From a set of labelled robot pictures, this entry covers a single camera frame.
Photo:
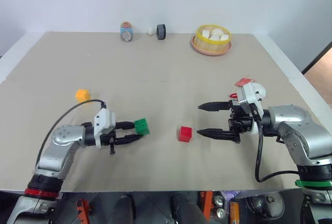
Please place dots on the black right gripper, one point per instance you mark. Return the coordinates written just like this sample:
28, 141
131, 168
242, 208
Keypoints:
241, 124

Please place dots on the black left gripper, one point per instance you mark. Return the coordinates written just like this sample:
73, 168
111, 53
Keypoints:
107, 139

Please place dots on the green toy cube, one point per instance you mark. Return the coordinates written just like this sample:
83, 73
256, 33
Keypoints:
142, 126

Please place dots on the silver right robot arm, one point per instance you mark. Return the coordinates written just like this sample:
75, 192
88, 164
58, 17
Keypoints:
306, 136

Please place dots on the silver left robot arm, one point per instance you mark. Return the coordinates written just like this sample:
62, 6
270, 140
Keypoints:
64, 136

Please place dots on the red toy cube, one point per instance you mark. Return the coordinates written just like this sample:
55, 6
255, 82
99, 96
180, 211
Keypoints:
185, 133

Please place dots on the beige table mat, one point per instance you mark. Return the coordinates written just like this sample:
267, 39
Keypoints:
155, 78

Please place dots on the yellow toy cube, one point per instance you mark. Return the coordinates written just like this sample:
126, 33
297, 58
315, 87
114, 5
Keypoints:
83, 95

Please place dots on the pink plate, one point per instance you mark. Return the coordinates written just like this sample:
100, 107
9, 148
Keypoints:
205, 52

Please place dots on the yellow round basket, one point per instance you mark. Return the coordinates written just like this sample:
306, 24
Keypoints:
207, 45

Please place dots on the purple packet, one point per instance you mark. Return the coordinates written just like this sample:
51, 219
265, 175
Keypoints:
230, 195

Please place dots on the dark rounded shape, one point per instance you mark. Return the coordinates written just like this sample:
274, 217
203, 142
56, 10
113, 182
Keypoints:
188, 209
123, 209

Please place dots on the silver can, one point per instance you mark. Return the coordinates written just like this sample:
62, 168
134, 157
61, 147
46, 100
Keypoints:
221, 213
219, 202

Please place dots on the white foam block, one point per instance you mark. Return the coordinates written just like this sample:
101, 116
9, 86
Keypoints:
214, 38
206, 33
216, 32
224, 37

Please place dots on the orange clamp tool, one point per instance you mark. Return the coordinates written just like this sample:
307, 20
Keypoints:
82, 209
206, 204

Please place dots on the black round device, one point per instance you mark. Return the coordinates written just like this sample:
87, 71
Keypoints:
264, 206

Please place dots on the printed tin can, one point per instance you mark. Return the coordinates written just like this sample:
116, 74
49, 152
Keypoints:
126, 30

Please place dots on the small white ball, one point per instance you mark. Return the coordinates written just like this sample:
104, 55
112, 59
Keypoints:
150, 31

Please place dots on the black tape roll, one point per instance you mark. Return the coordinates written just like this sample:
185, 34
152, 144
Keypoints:
160, 32

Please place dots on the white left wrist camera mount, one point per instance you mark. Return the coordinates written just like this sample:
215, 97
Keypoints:
103, 120

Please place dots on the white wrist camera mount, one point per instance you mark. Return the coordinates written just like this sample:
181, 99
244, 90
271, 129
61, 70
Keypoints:
252, 93
103, 120

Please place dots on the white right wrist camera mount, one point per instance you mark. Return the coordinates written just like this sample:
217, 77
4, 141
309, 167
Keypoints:
252, 93

